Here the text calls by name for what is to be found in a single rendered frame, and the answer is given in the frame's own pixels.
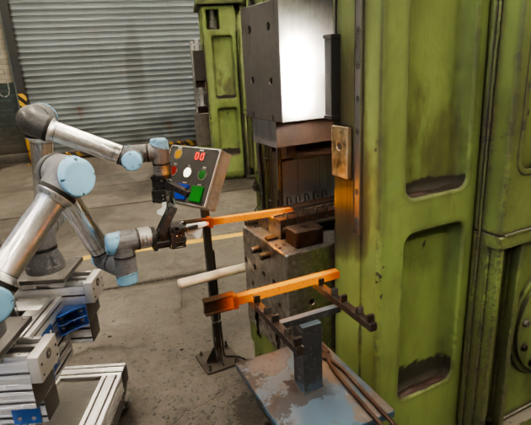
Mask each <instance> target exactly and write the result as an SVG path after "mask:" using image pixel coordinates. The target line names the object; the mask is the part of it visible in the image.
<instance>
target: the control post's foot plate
mask: <svg viewBox="0 0 531 425"><path fill-rule="evenodd" d="M224 352H225V354H226V355H236V353H235V352H234V351H233V349H232V348H231V347H230V346H229V345H228V344H227V341H225V344H224ZM217 354H218V360H217V358H216V349H215V347H213V348H212V350H209V351H206V352H202V351H200V353H199V354H196V358H197V361H198V362H199V363H200V364H201V367H202V368H203V369H204V370H205V372H206V374H207V375H211V374H215V373H218V372H222V371H225V370H227V369H230V368H234V367H236V363H238V362H241V361H242V360H241V359H239V358H238V357H225V356H224V355H222V354H221V350H220V347H219V348H218V349H217Z"/></svg>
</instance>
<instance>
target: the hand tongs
mask: <svg viewBox="0 0 531 425"><path fill-rule="evenodd" d="M322 360H324V361H326V362H327V363H328V364H329V366H330V368H331V370H332V372H333V373H334V374H335V376H336V377H337V378H338V380H339V381H340V382H341V383H342V384H343V385H344V386H345V387H346V388H347V389H348V391H349V392H350V393H351V394H352V395H353V397H354V398H355V399H356V400H357V401H358V403H359V404H360V405H361V406H362V407H363V408H364V410H365V411H366V412H367V413H368V414H369V416H370V417H371V418H372V419H373V420H374V421H375V422H376V423H377V424H378V425H383V424H382V422H381V421H380V420H379V419H378V418H377V417H376V415H375V414H374V413H373V412H372V411H371V410H370V409H369V407H368V406H367V405H366V404H365V403H364V402H363V400H362V399H361V398H360V397H359V396H358V395H357V393H356V392H355V391H354V390H353V389H352V388H351V387H350V386H349V384H347V382H345V380H344V379H343V378H342V377H341V376H340V375H339V373H338V372H337V371H336V369H335V367H334V366H333V364H334V365H335V366H336V367H337V368H338V369H340V370H341V371H342V372H343V373H344V374H345V375H346V376H347V377H348V378H349V379H350V381H351V382H352V383H353V384H354V385H355V386H356V387H357V388H358V389H359V390H360V391H361V392H362V393H363V394H364V395H365V396H366V397H367V399H368V400H369V401H370V402H371V403H372V404H373V405H374V406H375V408H376V409H377V410H378V411H379V412H380V413H381V414H382V415H383V417H384V418H385V419H386V420H387V421H388V422H389V423H390V424H391V425H397V424H396V423H395V422H394V421H393V419H392V418H391V417H390V416H389V415H388V414H387V413H386V412H385V411H384V410H383V409H382V407H381V406H380V405H379V404H378V403H377V402H376V401H375V400H374V399H373V398H372V397H371V396H370V395H369V394H368V393H367V392H366V391H365V390H364V389H363V388H362V387H361V385H360V384H359V383H358V382H357V381H356V380H355V379H354V378H353V377H352V376H351V375H350V374H349V372H348V371H347V370H346V369H344V368H343V367H342V366H341V365H340V364H339V363H337V362H336V361H335V360H334V359H332V355H331V354H330V350H329V349H328V348H327V347H326V346H325V345H324V344H323V343H322Z"/></svg>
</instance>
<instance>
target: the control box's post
mask: <svg viewBox="0 0 531 425"><path fill-rule="evenodd" d="M200 210H201V218H205V217H206V216H210V213H209V211H207V210H203V209H200ZM202 233H203V241H204V250H205V258H206V272H210V271H214V260H213V251H212V234H211V228H209V227H206V228H202ZM207 284H208V292H209V297H211V296H214V295H217V288H216V280H213V281H210V282H207ZM211 318H212V321H213V322H215V321H218V320H219V315H218V314H216V315H211ZM212 335H213V344H214V347H215V349H216V358H217V360H218V354H217V349H218V348H219V347H220V350H221V354H222V355H223V352H222V343H221V333H220V324H219V322H218V323H215V324H213V323H212Z"/></svg>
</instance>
